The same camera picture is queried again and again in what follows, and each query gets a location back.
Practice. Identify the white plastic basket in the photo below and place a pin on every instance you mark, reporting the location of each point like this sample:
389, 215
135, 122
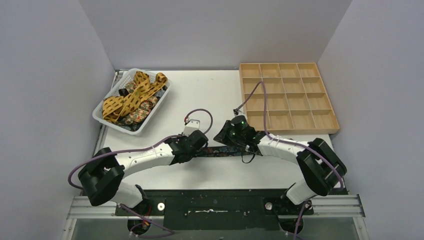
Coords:
136, 129

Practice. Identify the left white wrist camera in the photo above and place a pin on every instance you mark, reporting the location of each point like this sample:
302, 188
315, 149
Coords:
191, 126

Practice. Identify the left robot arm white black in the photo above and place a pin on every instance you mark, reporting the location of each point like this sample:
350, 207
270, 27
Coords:
102, 178

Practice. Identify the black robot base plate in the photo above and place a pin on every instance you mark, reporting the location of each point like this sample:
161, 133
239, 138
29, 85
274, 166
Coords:
225, 209

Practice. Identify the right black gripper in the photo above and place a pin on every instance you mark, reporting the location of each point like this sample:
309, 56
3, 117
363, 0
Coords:
222, 137

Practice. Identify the wooden compartment tray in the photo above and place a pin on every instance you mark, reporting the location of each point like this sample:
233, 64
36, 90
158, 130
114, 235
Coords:
286, 98

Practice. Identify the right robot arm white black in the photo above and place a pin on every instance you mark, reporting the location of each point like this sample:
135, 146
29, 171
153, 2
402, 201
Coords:
321, 168

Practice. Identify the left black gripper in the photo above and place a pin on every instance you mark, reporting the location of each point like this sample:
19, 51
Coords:
199, 141

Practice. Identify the beige floral tie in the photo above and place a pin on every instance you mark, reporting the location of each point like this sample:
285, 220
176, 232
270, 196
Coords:
143, 103

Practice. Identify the dark floral tie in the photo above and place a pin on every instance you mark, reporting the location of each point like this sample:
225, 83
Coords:
222, 151

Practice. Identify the yellow patterned tie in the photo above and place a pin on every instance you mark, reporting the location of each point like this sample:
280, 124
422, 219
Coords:
114, 106

